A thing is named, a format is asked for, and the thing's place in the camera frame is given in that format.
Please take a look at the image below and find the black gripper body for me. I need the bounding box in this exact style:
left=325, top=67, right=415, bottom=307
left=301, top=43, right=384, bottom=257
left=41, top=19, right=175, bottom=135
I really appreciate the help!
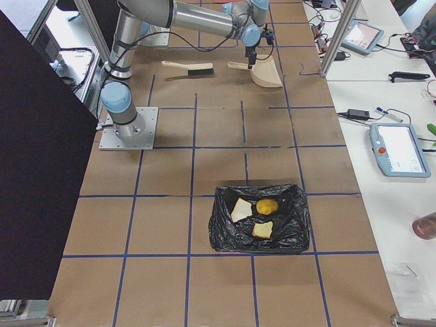
left=243, top=24, right=275, bottom=59

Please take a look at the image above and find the beige plastic dustpan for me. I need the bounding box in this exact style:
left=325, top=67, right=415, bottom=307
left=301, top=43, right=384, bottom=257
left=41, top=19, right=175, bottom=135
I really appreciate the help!
left=228, top=54, right=283, bottom=88

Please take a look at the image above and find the beige hand brush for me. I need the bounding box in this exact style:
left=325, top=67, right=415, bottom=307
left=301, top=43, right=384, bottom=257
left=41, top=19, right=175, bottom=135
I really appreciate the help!
left=161, top=61, right=214, bottom=76

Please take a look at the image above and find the black bag lined bin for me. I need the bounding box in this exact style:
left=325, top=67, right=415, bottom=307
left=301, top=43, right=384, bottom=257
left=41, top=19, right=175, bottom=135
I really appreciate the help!
left=208, top=184, right=311, bottom=254

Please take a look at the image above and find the far teach pendant tablet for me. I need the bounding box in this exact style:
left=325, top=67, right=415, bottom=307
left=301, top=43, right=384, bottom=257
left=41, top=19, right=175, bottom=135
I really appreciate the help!
left=341, top=20, right=384, bottom=55

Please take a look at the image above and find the teach pendant tablet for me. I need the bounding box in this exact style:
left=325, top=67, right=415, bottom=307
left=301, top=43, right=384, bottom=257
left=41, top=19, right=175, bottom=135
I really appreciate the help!
left=341, top=20, right=384, bottom=55
left=369, top=123, right=431, bottom=178

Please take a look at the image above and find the black power adapter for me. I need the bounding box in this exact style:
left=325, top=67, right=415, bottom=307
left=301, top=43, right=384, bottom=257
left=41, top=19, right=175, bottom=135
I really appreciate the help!
left=346, top=109, right=371, bottom=121

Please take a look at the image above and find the black handheld tool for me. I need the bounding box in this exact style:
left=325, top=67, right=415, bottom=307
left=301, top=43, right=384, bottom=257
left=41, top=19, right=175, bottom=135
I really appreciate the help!
left=388, top=71, right=431, bottom=83

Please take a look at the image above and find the yellow lemon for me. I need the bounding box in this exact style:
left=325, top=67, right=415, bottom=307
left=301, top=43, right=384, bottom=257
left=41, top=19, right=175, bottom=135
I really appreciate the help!
left=255, top=198, right=279, bottom=215

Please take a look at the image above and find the bread slice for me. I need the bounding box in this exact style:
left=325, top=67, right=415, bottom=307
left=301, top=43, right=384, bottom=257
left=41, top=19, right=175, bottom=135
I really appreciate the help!
left=230, top=198, right=252, bottom=223

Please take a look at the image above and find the near teach pendant tablet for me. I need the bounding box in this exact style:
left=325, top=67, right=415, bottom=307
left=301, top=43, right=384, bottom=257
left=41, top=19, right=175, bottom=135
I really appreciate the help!
left=369, top=123, right=431, bottom=178

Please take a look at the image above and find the small brown cracker piece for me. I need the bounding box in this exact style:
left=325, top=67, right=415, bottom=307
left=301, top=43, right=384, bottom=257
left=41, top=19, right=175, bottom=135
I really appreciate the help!
left=252, top=221, right=273, bottom=239

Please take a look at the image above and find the green marker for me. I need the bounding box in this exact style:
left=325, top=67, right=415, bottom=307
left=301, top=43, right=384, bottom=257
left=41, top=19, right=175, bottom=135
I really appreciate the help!
left=426, top=123, right=436, bottom=136

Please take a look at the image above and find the black side panel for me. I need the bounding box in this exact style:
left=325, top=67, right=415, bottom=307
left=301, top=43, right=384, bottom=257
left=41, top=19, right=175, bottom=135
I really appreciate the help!
left=1, top=16, right=97, bottom=300

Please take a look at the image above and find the brown bottle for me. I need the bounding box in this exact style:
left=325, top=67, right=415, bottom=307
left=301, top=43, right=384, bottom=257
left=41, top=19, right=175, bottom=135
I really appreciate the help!
left=412, top=212, right=435, bottom=240

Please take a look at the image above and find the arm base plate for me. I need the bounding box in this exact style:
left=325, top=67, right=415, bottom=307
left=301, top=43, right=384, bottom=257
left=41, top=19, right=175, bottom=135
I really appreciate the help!
left=99, top=107, right=159, bottom=151
left=138, top=22, right=170, bottom=47

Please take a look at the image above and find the aluminium frame post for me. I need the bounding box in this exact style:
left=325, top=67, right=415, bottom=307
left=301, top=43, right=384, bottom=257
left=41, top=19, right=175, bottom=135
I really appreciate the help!
left=319, top=0, right=361, bottom=78

